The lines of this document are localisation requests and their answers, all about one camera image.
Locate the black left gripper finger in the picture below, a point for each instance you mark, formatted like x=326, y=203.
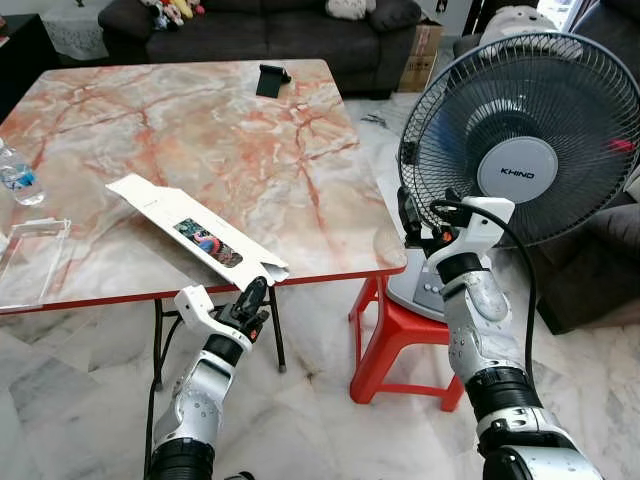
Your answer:
x=262, y=298
x=249, y=298

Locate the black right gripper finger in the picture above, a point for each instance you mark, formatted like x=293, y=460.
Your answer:
x=417, y=225
x=406, y=215

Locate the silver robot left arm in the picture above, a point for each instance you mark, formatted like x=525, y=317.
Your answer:
x=195, y=410

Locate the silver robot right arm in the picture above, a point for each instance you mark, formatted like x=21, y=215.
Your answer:
x=480, y=320

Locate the red plastic stool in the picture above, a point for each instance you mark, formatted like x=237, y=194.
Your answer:
x=395, y=335

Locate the grey Khind table fan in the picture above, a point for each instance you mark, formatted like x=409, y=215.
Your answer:
x=517, y=170

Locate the white flat cardboard packaging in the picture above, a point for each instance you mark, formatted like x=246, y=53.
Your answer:
x=160, y=205

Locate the robot left leg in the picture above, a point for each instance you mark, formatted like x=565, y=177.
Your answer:
x=240, y=476

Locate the brown cardboard carton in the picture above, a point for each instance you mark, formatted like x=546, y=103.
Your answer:
x=420, y=60

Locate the dark grey armchair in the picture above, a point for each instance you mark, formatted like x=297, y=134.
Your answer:
x=590, y=270
x=610, y=30

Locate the marble pattern folding table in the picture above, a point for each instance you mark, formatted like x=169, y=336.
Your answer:
x=200, y=140

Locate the black phone stand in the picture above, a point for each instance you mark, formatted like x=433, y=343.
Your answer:
x=270, y=82

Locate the dark grey sofa cushion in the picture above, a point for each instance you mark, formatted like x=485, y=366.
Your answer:
x=395, y=14
x=125, y=18

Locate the red stick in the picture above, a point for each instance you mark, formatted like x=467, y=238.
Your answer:
x=622, y=145

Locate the white plush toy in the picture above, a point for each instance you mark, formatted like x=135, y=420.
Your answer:
x=350, y=8

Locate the clear acrylic box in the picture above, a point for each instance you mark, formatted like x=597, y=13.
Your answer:
x=40, y=232

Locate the white round appliance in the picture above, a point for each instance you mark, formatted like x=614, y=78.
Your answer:
x=515, y=22

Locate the dark grey sofa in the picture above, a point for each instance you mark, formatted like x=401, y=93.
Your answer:
x=250, y=40

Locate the clear plastic water bottle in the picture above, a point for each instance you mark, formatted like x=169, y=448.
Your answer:
x=20, y=180

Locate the colourful stuffed toy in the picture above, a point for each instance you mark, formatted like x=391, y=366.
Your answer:
x=165, y=10

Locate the white lace cloth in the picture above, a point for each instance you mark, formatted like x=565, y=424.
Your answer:
x=75, y=35

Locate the black cabinet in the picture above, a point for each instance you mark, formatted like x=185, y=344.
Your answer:
x=20, y=55

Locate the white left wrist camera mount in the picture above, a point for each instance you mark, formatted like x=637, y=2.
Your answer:
x=195, y=305

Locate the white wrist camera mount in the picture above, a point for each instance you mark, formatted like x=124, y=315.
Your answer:
x=195, y=305
x=480, y=225

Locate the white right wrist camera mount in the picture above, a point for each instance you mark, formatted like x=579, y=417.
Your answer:
x=480, y=225

